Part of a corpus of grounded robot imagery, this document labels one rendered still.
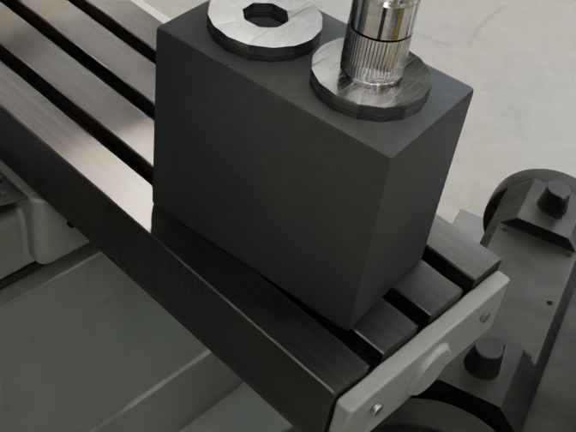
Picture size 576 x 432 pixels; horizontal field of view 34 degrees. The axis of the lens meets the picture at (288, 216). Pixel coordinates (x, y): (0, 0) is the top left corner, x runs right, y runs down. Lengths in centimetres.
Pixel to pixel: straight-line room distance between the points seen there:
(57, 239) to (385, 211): 45
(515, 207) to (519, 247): 7
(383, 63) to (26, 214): 48
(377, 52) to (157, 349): 80
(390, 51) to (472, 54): 229
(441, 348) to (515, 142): 185
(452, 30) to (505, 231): 167
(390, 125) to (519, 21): 253
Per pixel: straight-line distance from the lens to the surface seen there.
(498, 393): 120
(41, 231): 101
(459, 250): 86
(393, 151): 65
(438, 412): 118
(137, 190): 87
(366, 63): 67
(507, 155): 258
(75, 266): 111
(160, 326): 133
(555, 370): 131
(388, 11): 64
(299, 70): 70
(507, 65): 294
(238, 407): 162
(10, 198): 97
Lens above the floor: 152
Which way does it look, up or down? 43 degrees down
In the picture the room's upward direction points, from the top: 9 degrees clockwise
